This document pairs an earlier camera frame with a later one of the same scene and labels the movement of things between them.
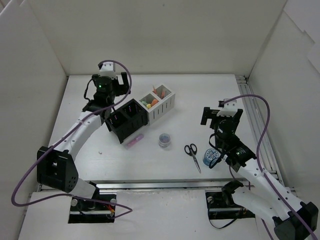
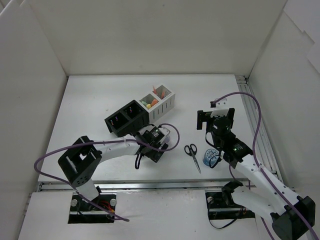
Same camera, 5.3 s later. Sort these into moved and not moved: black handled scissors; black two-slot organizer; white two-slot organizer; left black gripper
Moved: left black gripper
Not moved: black two-slot organizer; white two-slot organizer; black handled scissors
